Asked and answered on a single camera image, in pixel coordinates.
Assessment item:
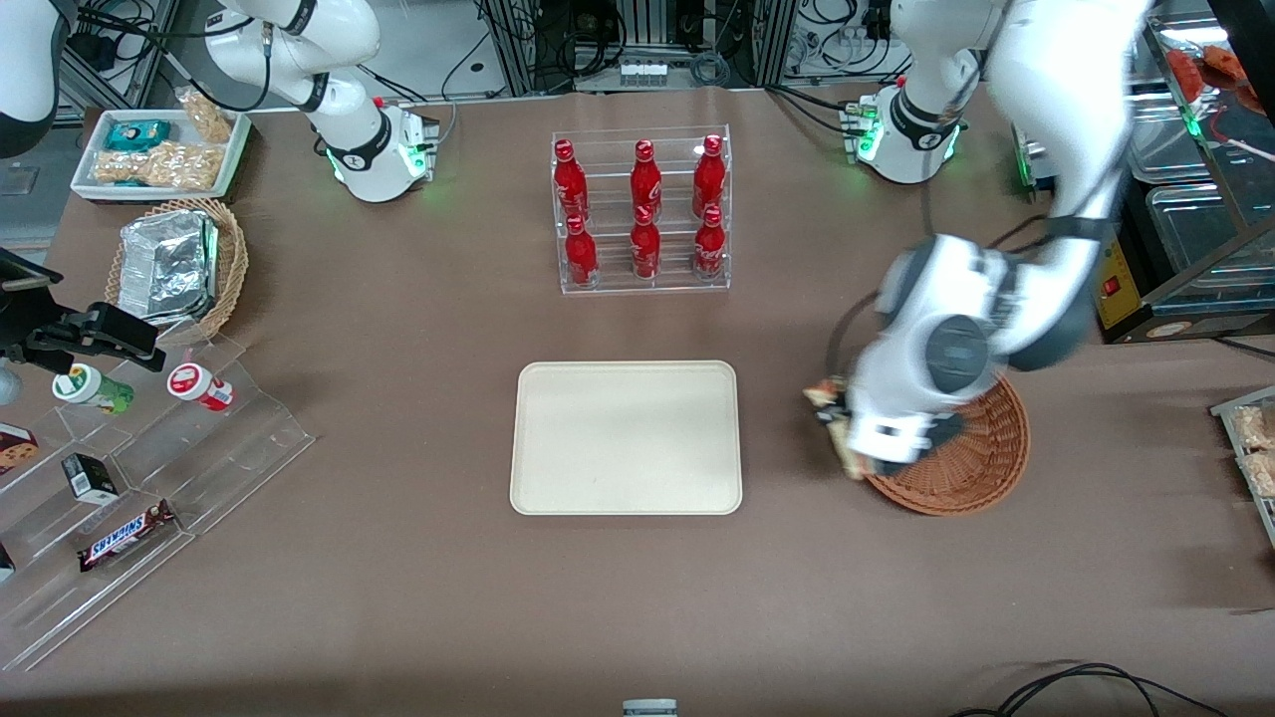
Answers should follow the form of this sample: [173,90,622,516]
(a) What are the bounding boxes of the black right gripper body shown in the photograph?
[0,247,63,361]

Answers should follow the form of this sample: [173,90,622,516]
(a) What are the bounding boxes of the triangular sandwich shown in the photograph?
[804,376,870,482]

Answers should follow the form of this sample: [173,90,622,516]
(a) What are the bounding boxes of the brown wicker basket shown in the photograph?
[862,373,1031,517]

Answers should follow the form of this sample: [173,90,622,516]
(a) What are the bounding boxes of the light wicker basket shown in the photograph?
[104,197,250,348]

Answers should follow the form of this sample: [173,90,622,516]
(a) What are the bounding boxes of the cream rectangular tray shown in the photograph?
[509,360,744,517]

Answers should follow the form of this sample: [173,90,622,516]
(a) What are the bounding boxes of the white snack tray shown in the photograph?
[70,108,252,203]

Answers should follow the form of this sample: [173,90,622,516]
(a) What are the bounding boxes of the white tray with packs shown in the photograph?
[1210,386,1275,549]

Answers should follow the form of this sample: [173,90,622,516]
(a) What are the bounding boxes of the green snack can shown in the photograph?
[52,363,135,415]

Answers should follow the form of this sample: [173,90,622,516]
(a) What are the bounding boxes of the silver foil bag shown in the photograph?
[118,209,220,325]

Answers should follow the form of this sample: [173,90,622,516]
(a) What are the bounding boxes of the red snack can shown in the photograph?
[166,362,236,412]

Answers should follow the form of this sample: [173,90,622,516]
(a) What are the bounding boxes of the brown cookie box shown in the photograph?
[0,422,41,477]

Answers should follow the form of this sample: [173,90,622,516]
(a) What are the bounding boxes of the small black box with barcode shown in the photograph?
[62,453,121,505]

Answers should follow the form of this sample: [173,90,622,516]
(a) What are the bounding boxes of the clear acrylic tiered stand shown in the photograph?
[0,334,317,673]

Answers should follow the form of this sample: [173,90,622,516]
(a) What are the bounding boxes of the large clear peanut bag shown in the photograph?
[93,141,225,190]

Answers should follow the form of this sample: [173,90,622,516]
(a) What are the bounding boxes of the teal snack pack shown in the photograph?
[105,119,172,152]

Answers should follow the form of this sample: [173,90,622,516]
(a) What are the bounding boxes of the Snickers chocolate bar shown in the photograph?
[78,500,177,574]

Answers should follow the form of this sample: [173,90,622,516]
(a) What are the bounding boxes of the red cola bottle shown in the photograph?
[693,204,727,280]
[630,139,663,215]
[565,214,600,290]
[553,139,591,222]
[630,204,662,282]
[692,134,727,215]

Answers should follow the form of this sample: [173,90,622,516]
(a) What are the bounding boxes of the small clear peanut bag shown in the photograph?
[177,88,235,145]

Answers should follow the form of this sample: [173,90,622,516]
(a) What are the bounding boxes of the clear acrylic bottle rack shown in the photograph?
[551,124,733,296]

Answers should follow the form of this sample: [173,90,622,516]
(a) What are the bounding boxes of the black food warmer cabinet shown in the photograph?
[1011,0,1275,347]

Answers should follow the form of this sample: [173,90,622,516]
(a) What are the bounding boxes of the metal pan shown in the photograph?
[1126,85,1214,185]

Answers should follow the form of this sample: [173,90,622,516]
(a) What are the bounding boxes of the orange fried food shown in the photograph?
[1165,45,1258,99]

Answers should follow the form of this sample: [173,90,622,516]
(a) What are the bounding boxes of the black floor cable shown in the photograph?
[951,661,1231,717]

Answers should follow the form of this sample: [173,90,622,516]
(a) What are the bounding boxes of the aluminium profile frame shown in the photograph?
[483,0,798,96]

